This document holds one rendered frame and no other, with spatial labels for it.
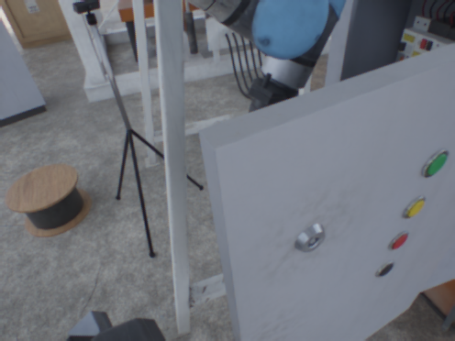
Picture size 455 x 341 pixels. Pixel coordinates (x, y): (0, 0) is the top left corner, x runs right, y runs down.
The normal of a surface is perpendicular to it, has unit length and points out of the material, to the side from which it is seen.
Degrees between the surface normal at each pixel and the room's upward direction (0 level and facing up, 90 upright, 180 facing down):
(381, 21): 90
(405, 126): 90
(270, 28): 93
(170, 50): 87
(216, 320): 0
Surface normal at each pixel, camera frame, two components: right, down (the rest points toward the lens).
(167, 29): 0.30, 0.56
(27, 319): -0.08, -0.76
